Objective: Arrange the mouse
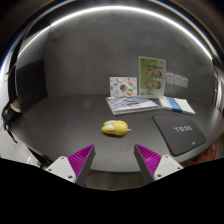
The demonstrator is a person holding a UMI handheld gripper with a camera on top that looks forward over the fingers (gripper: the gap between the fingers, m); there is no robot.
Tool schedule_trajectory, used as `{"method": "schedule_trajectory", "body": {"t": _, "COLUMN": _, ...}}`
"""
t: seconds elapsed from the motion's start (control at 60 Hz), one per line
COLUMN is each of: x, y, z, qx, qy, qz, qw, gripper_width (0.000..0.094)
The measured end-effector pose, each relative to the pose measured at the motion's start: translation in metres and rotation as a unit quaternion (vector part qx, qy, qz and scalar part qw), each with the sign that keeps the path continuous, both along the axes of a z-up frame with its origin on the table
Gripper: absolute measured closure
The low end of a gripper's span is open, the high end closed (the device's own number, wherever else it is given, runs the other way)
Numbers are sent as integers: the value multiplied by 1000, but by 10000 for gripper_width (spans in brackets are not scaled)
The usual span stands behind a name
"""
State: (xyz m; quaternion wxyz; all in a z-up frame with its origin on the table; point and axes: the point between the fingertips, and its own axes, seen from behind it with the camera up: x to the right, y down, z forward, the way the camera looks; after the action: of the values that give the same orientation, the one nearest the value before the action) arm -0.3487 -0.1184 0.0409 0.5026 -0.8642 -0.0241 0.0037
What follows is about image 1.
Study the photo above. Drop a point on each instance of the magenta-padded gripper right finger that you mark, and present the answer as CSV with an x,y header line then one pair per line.
x,y
165,165

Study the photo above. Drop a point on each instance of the black mouse pad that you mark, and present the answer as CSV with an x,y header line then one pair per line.
x,y
180,133

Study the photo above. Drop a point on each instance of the black flat panel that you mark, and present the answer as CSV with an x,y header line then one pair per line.
x,y
31,83

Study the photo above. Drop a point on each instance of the red chair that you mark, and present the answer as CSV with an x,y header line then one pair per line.
x,y
206,155

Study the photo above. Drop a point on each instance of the yellow computer mouse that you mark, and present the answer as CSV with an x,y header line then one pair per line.
x,y
115,128

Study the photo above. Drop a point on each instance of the white book with blue band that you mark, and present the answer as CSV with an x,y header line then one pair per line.
x,y
176,105

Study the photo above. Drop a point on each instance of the green poster with food photos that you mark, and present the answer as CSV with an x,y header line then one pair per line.
x,y
152,76

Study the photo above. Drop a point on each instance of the white wall plates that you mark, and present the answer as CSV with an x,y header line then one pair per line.
x,y
176,80

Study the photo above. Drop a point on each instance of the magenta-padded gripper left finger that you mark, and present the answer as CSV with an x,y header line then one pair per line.
x,y
63,166

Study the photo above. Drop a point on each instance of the white ceiling light strip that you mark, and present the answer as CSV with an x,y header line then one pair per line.
x,y
116,8

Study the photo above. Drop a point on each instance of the white sticker sheet card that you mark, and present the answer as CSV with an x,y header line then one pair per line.
x,y
123,86

